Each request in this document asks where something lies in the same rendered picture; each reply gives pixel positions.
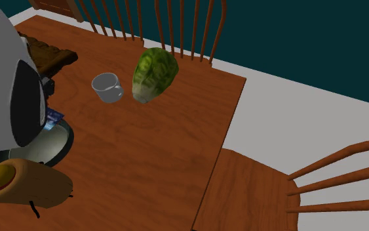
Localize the brown wooden toy, yellow face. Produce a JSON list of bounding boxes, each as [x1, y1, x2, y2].
[[0, 157, 74, 220]]

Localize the dark rimmed white bowl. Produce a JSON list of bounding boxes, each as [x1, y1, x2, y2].
[[0, 118, 75, 168]]

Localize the dark brown rough object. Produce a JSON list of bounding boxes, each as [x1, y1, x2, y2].
[[17, 31, 79, 79]]

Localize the green lettuce head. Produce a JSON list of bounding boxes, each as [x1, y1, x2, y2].
[[131, 47, 180, 104]]

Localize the brown wooden spindle-back chair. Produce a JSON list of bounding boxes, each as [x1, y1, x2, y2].
[[191, 139, 369, 231], [76, 0, 228, 66]]

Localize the grey mug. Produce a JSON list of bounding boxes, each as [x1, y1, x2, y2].
[[90, 72, 125, 104]]

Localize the blue printed packet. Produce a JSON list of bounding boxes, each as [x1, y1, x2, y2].
[[43, 107, 66, 131]]

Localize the brown wooden furniture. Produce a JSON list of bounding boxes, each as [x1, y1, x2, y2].
[[27, 0, 85, 24]]

